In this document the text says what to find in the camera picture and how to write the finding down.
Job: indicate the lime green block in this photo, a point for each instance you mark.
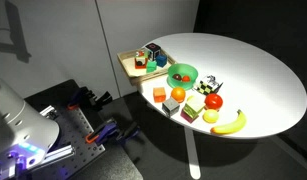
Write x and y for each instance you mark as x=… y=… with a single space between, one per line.
x=194 y=106

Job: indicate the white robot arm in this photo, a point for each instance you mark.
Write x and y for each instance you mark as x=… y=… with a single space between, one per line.
x=16 y=126

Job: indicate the orange block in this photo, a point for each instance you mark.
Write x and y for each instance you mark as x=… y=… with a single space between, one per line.
x=159 y=95

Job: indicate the grey block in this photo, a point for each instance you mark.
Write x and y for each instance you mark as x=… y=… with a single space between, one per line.
x=170 y=107

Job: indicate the wooden tray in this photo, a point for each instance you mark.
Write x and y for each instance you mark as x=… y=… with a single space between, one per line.
x=129 y=65

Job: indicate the magenta block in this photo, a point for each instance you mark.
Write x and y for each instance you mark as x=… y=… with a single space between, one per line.
x=186 y=116

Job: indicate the green cube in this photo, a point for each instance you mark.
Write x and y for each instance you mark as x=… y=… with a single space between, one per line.
x=151 y=66

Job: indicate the orange fruit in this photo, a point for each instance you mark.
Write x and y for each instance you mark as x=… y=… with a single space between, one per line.
x=178 y=94

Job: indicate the dark plum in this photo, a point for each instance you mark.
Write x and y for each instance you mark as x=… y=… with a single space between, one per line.
x=177 y=77

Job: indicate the green plastic bowl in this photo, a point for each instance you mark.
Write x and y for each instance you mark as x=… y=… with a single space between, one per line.
x=174 y=70

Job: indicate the blue cube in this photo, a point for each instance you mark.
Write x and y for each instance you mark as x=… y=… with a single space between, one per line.
x=161 y=61

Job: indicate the orange patterned cube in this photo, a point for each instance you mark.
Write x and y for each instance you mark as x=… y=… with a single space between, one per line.
x=140 y=61

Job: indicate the small red fruit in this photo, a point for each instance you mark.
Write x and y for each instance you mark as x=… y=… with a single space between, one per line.
x=186 y=79

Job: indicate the black cube with pink shape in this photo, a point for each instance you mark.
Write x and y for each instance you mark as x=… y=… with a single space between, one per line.
x=153 y=50

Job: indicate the zebra checkered cube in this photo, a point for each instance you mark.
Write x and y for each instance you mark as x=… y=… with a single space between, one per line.
x=208 y=85

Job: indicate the red tomato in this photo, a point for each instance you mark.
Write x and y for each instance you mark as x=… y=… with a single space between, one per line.
x=213 y=101

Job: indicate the black purple spring clamp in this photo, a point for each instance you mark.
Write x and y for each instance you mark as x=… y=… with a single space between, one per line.
x=108 y=131

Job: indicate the yellow lemon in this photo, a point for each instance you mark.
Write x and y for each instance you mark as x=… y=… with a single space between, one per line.
x=210 y=116

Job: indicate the white table leg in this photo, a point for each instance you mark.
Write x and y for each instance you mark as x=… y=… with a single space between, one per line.
x=192 y=150

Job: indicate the yellow banana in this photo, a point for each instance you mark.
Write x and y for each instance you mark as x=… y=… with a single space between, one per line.
x=233 y=126

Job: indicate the perforated metal breadboard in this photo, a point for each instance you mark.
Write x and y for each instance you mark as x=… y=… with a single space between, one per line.
x=76 y=133

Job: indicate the aluminium extrusion bar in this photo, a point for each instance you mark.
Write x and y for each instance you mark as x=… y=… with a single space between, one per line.
x=59 y=154
x=49 y=111

